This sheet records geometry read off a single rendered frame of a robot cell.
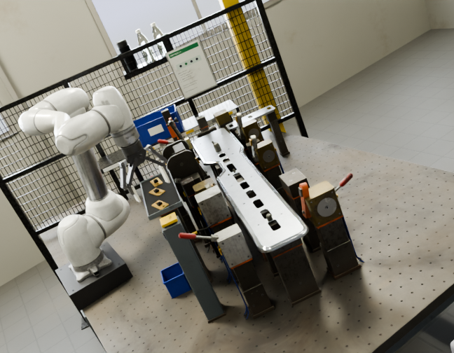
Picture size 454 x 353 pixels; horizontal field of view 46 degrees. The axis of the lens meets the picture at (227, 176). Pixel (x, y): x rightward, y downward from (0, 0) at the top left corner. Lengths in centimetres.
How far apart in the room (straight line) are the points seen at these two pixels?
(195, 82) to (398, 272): 185
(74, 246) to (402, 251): 144
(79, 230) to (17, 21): 259
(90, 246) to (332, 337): 126
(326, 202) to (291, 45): 401
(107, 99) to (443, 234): 132
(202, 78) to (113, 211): 112
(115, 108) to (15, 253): 336
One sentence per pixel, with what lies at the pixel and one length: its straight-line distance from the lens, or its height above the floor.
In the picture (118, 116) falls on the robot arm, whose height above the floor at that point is 155.
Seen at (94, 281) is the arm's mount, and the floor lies 79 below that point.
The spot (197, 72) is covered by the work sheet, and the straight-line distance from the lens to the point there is 333.
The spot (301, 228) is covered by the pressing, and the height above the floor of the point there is 100.
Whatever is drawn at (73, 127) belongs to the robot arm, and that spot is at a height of 160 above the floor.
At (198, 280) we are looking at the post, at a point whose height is 89.
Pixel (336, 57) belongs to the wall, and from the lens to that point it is 616.
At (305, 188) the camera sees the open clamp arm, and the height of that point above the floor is 110.
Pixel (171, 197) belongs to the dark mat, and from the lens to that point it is 207.
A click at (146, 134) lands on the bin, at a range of 318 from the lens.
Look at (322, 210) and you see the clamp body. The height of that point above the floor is 100.
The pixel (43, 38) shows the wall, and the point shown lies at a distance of 482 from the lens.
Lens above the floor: 197
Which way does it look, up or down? 24 degrees down
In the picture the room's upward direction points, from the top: 23 degrees counter-clockwise
